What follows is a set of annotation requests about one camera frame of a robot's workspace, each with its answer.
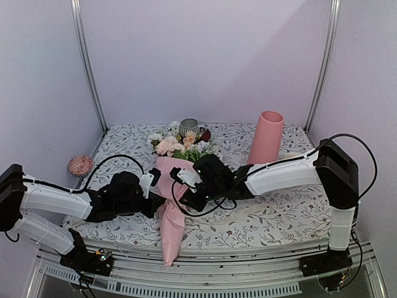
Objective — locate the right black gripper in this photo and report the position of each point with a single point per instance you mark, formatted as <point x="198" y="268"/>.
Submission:
<point x="192" y="203"/>

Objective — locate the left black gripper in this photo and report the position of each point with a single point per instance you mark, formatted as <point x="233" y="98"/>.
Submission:
<point x="155" y="203"/>

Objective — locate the pink flower bouquet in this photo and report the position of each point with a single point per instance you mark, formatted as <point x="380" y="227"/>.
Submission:
<point x="171" y="149"/>

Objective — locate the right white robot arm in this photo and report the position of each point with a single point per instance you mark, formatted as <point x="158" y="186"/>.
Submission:
<point x="299" y="199"/>

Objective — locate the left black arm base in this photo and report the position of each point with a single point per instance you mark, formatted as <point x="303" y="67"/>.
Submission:
<point x="80" y="259"/>

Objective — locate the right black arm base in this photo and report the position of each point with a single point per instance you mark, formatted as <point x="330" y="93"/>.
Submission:
<point x="332" y="265"/>

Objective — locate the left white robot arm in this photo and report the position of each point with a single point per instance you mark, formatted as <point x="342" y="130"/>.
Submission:
<point x="21" y="195"/>

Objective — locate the tall pink vase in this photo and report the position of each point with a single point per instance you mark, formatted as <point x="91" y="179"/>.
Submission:
<point x="267" y="138"/>

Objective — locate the pink patterned ball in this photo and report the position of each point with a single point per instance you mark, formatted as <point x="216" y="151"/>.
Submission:
<point x="80" y="165"/>

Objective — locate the striped grey ceramic cup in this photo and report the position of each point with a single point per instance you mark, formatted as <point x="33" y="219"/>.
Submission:
<point x="188" y="126"/>

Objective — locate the cream ceramic mug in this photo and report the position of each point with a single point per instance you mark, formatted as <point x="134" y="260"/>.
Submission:
<point x="291" y="155"/>

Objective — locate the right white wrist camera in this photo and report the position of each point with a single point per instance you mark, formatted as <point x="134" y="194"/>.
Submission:
<point x="186" y="177"/>

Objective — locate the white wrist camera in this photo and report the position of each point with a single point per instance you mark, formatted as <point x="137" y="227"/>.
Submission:
<point x="186" y="177"/>
<point x="149" y="180"/>

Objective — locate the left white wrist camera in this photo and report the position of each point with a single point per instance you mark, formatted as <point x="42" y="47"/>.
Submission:
<point x="149" y="180"/>

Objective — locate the left aluminium frame post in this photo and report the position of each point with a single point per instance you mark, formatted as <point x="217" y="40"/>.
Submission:
<point x="86" y="61"/>

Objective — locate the aluminium frame post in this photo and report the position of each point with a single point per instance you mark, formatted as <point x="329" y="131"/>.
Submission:
<point x="86" y="61"/>
<point x="325" y="61"/>

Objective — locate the right aluminium frame post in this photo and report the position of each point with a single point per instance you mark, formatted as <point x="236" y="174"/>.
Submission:
<point x="325" y="61"/>

